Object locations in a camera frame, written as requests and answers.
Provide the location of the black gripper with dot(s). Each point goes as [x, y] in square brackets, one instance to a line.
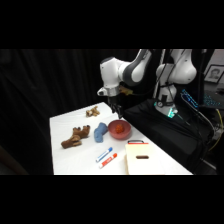
[114, 100]

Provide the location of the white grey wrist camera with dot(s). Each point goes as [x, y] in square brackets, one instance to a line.
[102, 91]

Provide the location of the black robot stand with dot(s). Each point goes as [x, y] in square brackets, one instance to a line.
[166, 133]

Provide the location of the framed portrait picture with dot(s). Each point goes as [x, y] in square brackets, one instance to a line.
[214, 74]

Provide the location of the small green light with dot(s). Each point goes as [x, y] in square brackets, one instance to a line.
[172, 113]

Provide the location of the black curtain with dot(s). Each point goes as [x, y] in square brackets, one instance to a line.
[40, 100]

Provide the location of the pink bowl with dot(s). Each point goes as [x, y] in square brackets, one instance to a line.
[113, 130]

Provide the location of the small tan plush toy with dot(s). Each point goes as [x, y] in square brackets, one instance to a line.
[92, 112]

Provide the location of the blue white marker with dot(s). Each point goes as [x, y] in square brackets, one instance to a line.
[104, 154]

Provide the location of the large brown plush dog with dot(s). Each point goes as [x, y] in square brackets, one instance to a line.
[76, 137]

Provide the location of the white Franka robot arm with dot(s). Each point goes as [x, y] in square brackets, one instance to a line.
[113, 71]

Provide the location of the red white marker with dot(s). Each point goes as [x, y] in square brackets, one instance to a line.
[108, 160]

